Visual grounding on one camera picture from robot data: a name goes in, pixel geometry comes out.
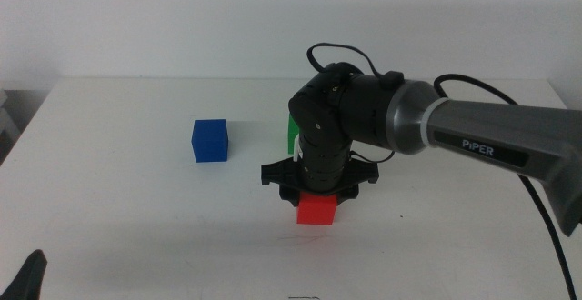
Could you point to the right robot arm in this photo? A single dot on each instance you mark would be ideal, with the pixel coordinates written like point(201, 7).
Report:
point(500, 132)

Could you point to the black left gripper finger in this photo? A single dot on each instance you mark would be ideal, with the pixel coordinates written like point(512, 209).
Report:
point(27, 279)

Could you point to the red cube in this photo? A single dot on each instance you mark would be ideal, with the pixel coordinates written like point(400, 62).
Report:
point(316, 209)

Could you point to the blue cube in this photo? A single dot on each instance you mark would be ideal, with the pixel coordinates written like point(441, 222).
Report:
point(209, 141)

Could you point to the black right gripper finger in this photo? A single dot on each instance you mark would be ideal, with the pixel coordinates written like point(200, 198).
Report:
point(346, 196)
point(290, 196)

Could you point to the green cube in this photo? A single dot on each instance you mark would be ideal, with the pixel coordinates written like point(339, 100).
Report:
point(292, 132)

